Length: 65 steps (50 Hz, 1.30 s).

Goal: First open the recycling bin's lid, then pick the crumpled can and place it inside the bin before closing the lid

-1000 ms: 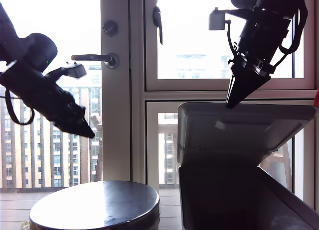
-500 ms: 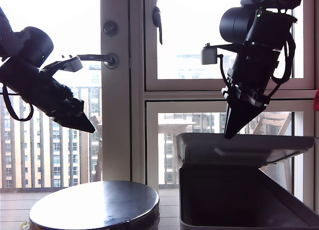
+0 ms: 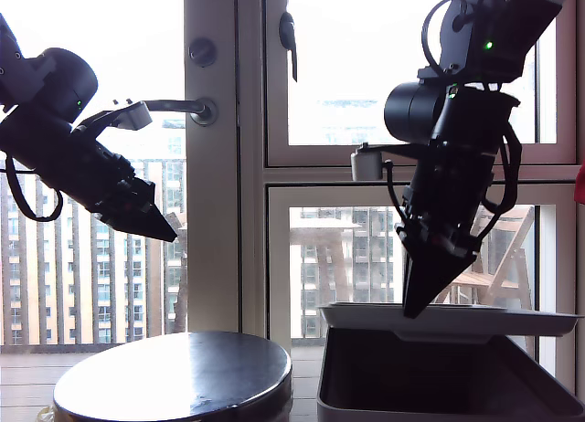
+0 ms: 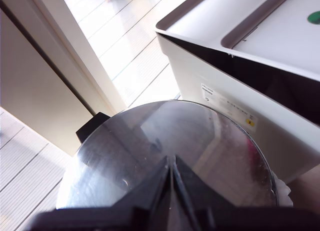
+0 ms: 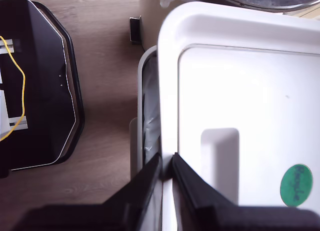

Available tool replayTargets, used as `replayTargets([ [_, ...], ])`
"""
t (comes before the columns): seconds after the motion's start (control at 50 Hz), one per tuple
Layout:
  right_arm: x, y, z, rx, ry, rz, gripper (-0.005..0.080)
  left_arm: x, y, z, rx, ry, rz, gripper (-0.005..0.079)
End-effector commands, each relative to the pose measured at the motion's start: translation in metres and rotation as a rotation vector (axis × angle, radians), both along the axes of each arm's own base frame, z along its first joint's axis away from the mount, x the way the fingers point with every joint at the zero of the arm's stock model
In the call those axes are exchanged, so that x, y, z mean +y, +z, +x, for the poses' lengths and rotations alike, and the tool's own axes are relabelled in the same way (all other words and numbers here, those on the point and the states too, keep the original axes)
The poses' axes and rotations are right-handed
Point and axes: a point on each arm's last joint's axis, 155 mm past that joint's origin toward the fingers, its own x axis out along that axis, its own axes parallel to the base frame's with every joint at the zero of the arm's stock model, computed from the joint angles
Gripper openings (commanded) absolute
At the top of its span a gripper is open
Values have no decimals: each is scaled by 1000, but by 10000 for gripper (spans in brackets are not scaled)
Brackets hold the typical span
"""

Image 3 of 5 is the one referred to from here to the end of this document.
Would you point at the dark balcony railing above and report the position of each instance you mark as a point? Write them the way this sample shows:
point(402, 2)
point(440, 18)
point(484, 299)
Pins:
point(55, 280)

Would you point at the round metal door lock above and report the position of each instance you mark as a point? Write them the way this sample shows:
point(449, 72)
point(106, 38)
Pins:
point(203, 52)

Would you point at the white balcony door frame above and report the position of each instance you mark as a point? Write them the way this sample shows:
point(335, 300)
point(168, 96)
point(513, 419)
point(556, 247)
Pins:
point(212, 212)

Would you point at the pale crumpled plastic bag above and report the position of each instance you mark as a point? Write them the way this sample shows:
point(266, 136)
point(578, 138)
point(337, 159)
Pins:
point(46, 415)

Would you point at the red cloth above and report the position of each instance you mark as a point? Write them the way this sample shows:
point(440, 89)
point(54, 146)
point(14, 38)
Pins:
point(581, 184)

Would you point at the grey plastic recycling bin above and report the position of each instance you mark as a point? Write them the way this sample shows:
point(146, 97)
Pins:
point(411, 385)

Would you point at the round dark metal platform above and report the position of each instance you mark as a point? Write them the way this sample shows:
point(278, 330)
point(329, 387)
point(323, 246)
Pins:
point(183, 376)

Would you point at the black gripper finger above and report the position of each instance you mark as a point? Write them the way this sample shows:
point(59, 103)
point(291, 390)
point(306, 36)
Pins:
point(132, 223)
point(151, 209)

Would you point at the white window frame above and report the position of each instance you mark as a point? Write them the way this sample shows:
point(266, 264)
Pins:
point(329, 175)

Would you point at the wooden folding chair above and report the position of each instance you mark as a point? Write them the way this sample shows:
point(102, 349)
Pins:
point(512, 262)

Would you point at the wooden balcony table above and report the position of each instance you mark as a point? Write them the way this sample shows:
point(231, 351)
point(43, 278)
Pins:
point(322, 224)

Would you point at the gripper's grey camera box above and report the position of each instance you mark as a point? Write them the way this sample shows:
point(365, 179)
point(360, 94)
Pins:
point(365, 166)
point(135, 116)

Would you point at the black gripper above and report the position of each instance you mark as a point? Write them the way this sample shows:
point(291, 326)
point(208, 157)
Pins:
point(448, 203)

